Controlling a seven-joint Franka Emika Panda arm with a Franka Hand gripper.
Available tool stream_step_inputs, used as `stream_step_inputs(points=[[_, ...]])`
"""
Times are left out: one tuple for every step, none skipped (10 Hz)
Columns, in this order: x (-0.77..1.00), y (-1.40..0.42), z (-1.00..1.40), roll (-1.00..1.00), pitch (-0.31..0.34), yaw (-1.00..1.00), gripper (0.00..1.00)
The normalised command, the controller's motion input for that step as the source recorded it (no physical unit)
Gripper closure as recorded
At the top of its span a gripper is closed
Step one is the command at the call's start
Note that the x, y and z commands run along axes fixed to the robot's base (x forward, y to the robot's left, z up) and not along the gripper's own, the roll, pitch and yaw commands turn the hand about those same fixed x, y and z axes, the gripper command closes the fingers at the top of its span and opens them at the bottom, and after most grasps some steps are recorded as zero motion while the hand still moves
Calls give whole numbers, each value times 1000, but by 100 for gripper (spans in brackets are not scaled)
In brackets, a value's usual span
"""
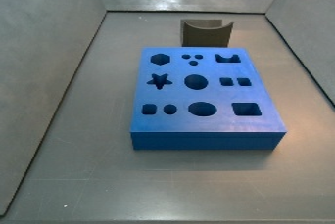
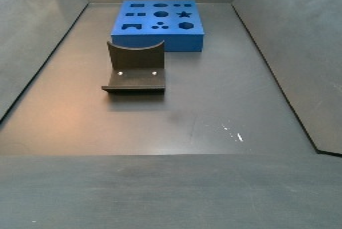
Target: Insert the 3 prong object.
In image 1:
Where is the blue shape-sorting block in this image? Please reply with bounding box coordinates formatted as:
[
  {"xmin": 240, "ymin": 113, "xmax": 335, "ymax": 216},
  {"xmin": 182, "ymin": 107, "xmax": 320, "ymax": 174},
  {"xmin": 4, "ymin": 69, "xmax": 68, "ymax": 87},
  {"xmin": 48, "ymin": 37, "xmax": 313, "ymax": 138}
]
[{"xmin": 131, "ymin": 47, "xmax": 286, "ymax": 150}]

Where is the dark grey curved holder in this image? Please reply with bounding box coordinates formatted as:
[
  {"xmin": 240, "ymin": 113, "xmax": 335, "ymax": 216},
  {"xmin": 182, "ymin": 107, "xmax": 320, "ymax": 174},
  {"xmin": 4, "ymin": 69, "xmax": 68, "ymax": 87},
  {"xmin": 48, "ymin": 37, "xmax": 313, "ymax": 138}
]
[{"xmin": 181, "ymin": 19, "xmax": 234, "ymax": 47}]

